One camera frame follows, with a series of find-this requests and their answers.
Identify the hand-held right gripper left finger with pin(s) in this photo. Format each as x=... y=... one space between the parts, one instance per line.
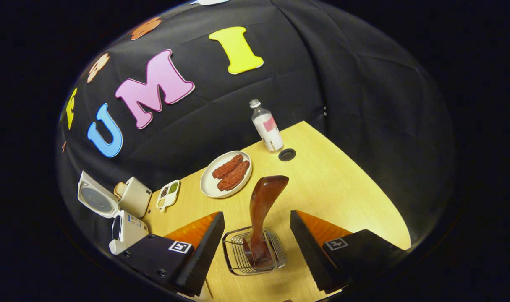
x=202 y=260

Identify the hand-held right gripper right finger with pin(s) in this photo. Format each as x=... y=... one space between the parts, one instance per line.
x=311 y=256

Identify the brown wooden spoon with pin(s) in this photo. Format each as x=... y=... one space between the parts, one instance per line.
x=261 y=201

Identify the white rice cooker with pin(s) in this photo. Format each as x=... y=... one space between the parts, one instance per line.
x=133 y=228

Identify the white round plate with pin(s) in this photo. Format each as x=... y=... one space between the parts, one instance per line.
x=208 y=184

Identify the white divided tray of grains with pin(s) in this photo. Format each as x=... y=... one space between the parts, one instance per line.
x=173 y=187

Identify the white toaster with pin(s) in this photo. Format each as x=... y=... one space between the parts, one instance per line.
x=137 y=199

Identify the red sausage piece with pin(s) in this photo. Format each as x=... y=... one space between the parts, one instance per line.
x=234 y=177
x=227 y=166

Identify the black table grommet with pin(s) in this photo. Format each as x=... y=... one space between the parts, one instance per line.
x=287 y=154

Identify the toast slice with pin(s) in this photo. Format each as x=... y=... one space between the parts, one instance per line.
x=117 y=189
x=124 y=191

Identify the clear bottle with pink label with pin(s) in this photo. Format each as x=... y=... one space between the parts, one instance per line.
x=269 y=130

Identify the black backdrop cloth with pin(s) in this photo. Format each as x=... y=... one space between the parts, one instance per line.
x=343 y=84

